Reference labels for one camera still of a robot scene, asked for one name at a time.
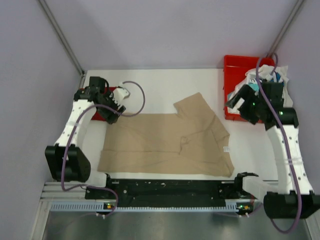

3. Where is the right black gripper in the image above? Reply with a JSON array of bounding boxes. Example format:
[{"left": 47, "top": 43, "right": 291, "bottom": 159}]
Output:
[{"left": 224, "top": 84, "right": 264, "bottom": 124}]

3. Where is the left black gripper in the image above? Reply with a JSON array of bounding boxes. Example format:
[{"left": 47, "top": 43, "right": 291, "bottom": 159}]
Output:
[{"left": 96, "top": 90, "right": 125, "bottom": 125}]

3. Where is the beige t-shirt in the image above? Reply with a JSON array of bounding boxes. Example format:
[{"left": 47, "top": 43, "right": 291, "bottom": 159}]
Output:
[{"left": 97, "top": 93, "right": 234, "bottom": 177}]

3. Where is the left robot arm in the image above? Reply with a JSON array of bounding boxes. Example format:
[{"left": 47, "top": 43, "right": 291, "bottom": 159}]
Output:
[{"left": 44, "top": 76, "right": 130, "bottom": 199}]

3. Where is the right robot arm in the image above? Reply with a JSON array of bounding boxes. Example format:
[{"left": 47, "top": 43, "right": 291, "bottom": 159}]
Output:
[{"left": 225, "top": 82, "right": 320, "bottom": 219}]

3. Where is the teal t-shirt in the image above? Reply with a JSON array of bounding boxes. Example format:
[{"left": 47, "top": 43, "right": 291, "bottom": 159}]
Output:
[{"left": 248, "top": 82, "right": 260, "bottom": 92}]

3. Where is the folded red t-shirt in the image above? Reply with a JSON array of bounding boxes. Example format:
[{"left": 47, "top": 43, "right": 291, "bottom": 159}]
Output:
[{"left": 92, "top": 87, "right": 119, "bottom": 124}]

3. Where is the red plastic bin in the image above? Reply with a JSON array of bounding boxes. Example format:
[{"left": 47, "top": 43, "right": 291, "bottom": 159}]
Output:
[{"left": 223, "top": 55, "right": 275, "bottom": 122}]

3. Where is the white printed t-shirt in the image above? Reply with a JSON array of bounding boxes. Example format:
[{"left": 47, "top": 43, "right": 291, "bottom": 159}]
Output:
[{"left": 227, "top": 64, "right": 293, "bottom": 108}]

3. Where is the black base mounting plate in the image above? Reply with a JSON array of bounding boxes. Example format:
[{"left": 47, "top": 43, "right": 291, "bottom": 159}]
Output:
[{"left": 84, "top": 178, "right": 266, "bottom": 207}]

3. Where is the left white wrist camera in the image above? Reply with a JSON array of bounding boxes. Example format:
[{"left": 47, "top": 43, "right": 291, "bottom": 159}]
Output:
[{"left": 112, "top": 82, "right": 131, "bottom": 107}]

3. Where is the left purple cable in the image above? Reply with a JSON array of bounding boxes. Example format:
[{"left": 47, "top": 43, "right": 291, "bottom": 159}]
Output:
[{"left": 60, "top": 80, "right": 146, "bottom": 219}]

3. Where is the purple cable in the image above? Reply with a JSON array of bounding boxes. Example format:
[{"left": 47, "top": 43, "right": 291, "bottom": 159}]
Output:
[
  {"left": 239, "top": 52, "right": 302, "bottom": 234},
  {"left": 60, "top": 80, "right": 146, "bottom": 219}
]

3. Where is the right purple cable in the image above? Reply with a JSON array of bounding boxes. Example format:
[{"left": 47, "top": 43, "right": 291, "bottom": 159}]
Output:
[{"left": 239, "top": 52, "right": 302, "bottom": 234}]

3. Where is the left aluminium corner post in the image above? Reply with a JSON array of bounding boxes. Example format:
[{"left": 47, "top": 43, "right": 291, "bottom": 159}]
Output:
[{"left": 36, "top": 0, "right": 85, "bottom": 76}]

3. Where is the aluminium corner post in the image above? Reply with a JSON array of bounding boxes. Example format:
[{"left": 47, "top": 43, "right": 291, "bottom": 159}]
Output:
[
  {"left": 36, "top": 0, "right": 85, "bottom": 76},
  {"left": 266, "top": 0, "right": 307, "bottom": 58}
]

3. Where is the aluminium frame rail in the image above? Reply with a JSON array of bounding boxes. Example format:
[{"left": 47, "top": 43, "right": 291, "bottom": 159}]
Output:
[{"left": 39, "top": 180, "right": 314, "bottom": 203}]

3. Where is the grey slotted cable duct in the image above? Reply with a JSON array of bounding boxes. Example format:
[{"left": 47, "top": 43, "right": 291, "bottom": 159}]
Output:
[{"left": 50, "top": 200, "right": 253, "bottom": 213}]

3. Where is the right aluminium corner post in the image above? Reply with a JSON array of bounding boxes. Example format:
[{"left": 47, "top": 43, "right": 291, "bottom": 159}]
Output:
[{"left": 266, "top": 0, "right": 307, "bottom": 58}]

